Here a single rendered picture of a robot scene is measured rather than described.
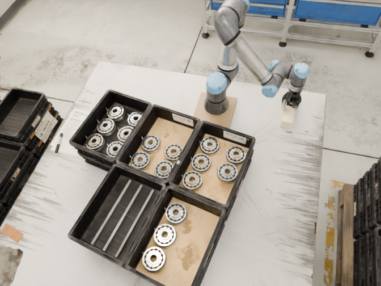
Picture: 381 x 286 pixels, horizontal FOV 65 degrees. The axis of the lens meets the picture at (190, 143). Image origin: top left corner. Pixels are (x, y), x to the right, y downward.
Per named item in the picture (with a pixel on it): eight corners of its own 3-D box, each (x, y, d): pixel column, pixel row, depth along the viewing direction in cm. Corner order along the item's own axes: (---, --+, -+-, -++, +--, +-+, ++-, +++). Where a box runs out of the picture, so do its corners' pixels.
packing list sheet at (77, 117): (72, 107, 201) (71, 107, 200) (102, 113, 196) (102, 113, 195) (47, 149, 185) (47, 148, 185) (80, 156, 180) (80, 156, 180)
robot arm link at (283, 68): (266, 70, 152) (287, 76, 149) (274, 55, 157) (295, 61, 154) (264, 80, 159) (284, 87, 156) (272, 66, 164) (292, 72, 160)
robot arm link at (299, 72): (296, 59, 152) (312, 63, 149) (291, 74, 161) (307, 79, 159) (290, 69, 149) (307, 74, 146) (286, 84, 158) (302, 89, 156)
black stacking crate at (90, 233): (121, 172, 160) (114, 163, 150) (170, 193, 151) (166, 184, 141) (77, 243, 142) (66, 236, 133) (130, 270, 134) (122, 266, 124)
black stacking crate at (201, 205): (170, 194, 151) (167, 185, 141) (225, 217, 142) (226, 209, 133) (130, 271, 134) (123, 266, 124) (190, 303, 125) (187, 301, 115)
